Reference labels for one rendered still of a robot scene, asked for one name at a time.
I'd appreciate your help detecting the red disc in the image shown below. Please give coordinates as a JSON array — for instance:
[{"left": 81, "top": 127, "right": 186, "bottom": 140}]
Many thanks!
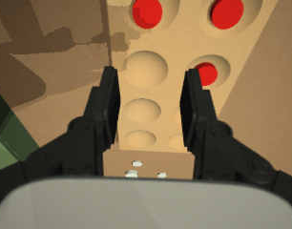
[
  {"left": 195, "top": 62, "right": 218, "bottom": 86},
  {"left": 210, "top": 0, "right": 243, "bottom": 30},
  {"left": 133, "top": 0, "right": 162, "bottom": 29}
]

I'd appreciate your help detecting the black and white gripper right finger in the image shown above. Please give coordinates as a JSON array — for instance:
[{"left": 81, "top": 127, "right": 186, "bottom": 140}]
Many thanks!
[{"left": 179, "top": 69, "right": 292, "bottom": 206}]

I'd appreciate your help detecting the pale grey disc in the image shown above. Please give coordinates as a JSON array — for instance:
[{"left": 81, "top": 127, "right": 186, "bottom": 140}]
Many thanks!
[{"left": 126, "top": 170, "right": 137, "bottom": 177}]

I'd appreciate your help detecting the tan tray with round pockets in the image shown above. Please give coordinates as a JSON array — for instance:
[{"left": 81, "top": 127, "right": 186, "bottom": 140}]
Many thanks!
[{"left": 106, "top": 0, "right": 278, "bottom": 154}]

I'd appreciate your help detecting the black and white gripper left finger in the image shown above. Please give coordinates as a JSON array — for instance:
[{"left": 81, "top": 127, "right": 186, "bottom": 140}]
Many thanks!
[{"left": 0, "top": 66, "right": 121, "bottom": 203}]

